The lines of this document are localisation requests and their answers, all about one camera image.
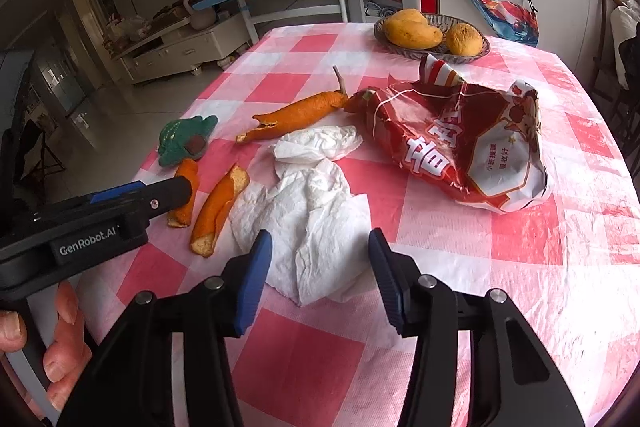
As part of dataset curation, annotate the red white checkered tablecloth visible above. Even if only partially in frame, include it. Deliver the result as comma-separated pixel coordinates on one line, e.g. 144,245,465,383
74,22,640,427

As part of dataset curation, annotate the green snack wrapper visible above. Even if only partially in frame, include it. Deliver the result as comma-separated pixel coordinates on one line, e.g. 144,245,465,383
157,115,218,168

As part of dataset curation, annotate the pink kettlebell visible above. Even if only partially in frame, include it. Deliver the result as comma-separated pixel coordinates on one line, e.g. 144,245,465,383
183,0,216,30

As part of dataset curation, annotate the white tissue pile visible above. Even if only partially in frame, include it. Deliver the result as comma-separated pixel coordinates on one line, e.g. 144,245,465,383
229,126,374,307

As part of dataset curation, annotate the white tv cabinet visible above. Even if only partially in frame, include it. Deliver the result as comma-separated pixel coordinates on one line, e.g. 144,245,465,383
114,14,250,83

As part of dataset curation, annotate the orange peel strip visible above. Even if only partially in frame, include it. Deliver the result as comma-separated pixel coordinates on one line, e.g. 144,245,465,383
190,164,250,258

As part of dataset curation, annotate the dark wooden chair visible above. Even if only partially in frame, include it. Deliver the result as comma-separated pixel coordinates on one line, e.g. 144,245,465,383
588,0,639,102

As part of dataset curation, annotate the woven fruit basket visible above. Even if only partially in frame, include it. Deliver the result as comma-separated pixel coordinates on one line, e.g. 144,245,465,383
373,9,490,64

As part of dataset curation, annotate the small orange peel piece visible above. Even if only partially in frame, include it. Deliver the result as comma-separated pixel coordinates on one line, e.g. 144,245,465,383
167,158,200,228

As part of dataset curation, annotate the red snack bag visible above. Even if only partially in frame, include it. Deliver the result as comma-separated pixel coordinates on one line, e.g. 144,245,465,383
344,55,551,213

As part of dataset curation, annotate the person's left hand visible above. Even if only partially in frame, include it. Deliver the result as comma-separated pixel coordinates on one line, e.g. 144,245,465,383
0,281,91,412

